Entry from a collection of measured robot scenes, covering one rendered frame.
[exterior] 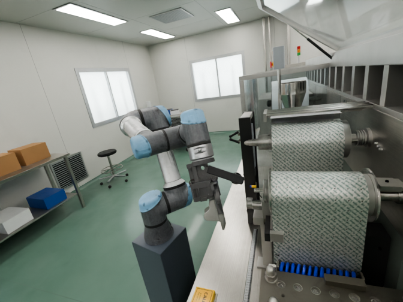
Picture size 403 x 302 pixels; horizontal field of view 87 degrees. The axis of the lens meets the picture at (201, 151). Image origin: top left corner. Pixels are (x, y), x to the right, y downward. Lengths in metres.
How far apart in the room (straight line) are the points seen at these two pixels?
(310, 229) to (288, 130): 0.35
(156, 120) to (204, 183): 0.52
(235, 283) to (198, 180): 0.44
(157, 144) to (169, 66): 6.20
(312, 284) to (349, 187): 0.29
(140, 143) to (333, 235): 0.62
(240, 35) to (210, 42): 0.81
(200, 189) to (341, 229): 0.40
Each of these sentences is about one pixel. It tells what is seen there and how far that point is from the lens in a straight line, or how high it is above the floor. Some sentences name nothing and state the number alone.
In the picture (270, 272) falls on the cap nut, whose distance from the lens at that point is 0.73.
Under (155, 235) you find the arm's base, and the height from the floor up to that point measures 0.95.
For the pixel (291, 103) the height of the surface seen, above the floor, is 1.42.
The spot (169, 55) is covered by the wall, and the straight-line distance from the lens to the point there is 6.83.
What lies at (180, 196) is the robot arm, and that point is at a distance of 1.07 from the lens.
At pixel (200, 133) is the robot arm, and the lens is 0.61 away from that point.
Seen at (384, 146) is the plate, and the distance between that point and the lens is 0.85.
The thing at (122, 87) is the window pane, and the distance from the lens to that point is 5.81.
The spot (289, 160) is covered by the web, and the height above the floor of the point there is 1.28.
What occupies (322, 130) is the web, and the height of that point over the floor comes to 1.39.
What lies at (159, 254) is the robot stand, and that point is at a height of 0.90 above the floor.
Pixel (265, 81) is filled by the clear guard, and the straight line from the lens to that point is 1.60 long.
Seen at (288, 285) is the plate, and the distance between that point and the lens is 0.76.
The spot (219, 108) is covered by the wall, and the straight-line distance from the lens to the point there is 6.39.
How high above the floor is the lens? 1.62
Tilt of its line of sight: 18 degrees down
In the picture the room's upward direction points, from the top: 9 degrees counter-clockwise
